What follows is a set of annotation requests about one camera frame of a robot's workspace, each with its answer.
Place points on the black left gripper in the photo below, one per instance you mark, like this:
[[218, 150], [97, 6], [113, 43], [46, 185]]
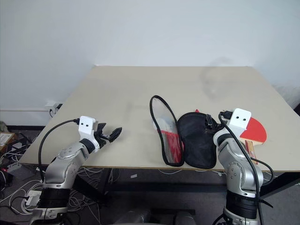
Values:
[[103, 139]]

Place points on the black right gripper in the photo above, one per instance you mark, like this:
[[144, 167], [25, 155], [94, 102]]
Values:
[[220, 127]]

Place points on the red and black zip case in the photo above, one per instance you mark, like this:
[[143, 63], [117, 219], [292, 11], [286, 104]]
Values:
[[199, 145]]

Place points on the red table tennis paddle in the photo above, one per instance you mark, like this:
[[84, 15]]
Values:
[[256, 133]]

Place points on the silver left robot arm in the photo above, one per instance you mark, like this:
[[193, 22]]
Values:
[[61, 164]]

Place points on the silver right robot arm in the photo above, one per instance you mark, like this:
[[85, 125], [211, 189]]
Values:
[[236, 168]]

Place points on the black table leg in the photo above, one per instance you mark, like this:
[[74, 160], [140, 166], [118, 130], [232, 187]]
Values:
[[93, 187], [283, 180]]

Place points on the white power adapter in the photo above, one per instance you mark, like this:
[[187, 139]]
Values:
[[33, 198]]

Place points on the cardboard box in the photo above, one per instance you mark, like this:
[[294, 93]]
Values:
[[5, 140]]

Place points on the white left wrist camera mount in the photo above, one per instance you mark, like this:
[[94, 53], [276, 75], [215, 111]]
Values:
[[85, 127]]

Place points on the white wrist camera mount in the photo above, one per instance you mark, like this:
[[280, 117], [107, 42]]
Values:
[[85, 127], [241, 122]]

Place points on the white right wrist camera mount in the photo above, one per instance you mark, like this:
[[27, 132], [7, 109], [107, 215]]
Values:
[[241, 122]]

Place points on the white wall socket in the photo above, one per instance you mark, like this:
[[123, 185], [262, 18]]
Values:
[[52, 104]]

